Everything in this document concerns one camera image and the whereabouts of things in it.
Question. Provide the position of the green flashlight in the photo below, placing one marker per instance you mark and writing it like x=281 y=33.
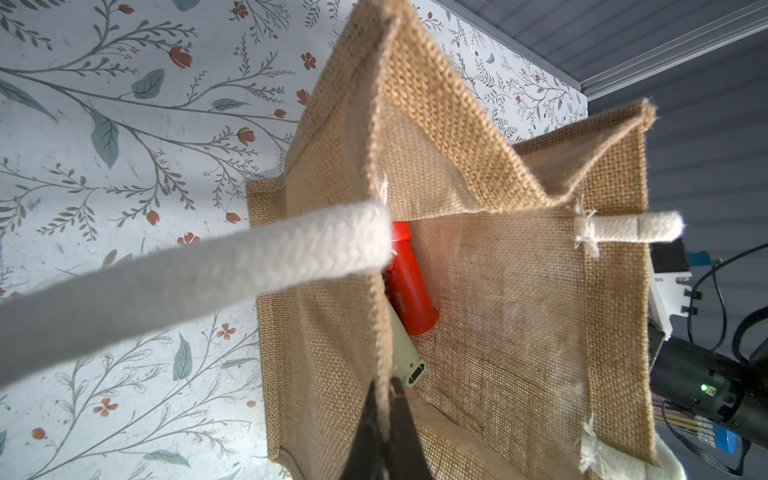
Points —
x=407 y=364

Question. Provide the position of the brown jute tote bag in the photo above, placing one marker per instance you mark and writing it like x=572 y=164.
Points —
x=145 y=146

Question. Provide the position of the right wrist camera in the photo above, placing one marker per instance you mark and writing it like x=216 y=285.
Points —
x=669 y=285

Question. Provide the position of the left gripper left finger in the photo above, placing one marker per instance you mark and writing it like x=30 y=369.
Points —
x=365 y=459

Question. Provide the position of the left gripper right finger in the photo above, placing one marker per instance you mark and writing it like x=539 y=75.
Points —
x=403 y=453

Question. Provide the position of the red flashlight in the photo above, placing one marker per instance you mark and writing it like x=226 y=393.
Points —
x=405 y=286

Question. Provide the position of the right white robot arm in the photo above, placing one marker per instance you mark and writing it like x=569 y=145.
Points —
x=731 y=392

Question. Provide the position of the blue lid pencil tube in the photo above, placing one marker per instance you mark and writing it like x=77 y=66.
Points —
x=696 y=428

